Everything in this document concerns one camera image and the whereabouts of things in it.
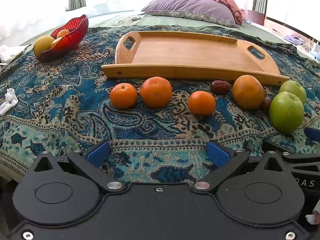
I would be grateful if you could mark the blue paisley blanket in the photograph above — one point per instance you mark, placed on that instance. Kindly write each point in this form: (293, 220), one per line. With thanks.
(62, 92)

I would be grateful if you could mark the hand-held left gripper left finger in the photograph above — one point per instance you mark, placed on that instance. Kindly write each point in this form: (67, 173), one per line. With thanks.
(97, 153)

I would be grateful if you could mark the small tangerine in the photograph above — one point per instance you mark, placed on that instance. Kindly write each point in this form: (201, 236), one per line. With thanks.
(123, 96)
(202, 103)

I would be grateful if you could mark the red glass bowl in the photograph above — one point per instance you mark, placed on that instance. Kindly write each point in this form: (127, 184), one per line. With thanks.
(72, 30)

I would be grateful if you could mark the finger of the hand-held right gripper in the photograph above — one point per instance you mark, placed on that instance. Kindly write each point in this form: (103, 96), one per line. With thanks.
(300, 158)
(313, 133)

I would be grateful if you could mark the green apple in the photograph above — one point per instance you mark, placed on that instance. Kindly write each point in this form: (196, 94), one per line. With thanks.
(295, 89)
(286, 113)

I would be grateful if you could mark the white wardrobe door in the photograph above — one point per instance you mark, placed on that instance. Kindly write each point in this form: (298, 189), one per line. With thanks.
(295, 0)

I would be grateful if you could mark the purple pillow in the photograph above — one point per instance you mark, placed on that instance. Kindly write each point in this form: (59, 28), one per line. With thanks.
(190, 3)

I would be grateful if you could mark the yellow fruit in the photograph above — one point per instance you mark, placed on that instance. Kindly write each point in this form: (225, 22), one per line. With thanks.
(43, 45)

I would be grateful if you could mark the white plastic bag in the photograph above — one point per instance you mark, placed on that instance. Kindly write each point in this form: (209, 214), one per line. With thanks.
(10, 52)

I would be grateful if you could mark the orange in red bowl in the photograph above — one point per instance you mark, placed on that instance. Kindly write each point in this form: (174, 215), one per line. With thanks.
(55, 43)
(62, 33)

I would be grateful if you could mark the crumpled white tissue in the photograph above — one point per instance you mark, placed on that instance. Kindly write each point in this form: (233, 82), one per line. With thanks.
(8, 101)

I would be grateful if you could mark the medium orange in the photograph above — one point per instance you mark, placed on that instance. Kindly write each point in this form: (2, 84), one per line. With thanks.
(156, 92)

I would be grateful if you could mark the large brownish orange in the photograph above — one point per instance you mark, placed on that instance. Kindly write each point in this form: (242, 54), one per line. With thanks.
(248, 92)

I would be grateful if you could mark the wooden tray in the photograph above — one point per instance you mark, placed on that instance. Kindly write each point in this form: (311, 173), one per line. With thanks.
(190, 52)

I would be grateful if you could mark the dark wooden bed frame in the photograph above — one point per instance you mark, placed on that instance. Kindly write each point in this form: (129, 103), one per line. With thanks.
(258, 17)

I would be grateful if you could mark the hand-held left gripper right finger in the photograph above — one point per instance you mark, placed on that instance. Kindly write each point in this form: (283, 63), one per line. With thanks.
(217, 153)

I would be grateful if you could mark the white sheer curtain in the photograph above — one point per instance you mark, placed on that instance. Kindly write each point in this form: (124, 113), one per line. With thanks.
(32, 5)

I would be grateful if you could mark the red date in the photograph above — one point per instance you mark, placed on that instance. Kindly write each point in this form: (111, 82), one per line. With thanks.
(267, 104)
(220, 87)

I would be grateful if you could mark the green bedspread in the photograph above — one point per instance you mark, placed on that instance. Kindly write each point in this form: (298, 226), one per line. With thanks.
(175, 23)

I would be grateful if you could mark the light blue cloth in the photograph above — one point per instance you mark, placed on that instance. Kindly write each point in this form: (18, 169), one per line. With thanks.
(295, 39)

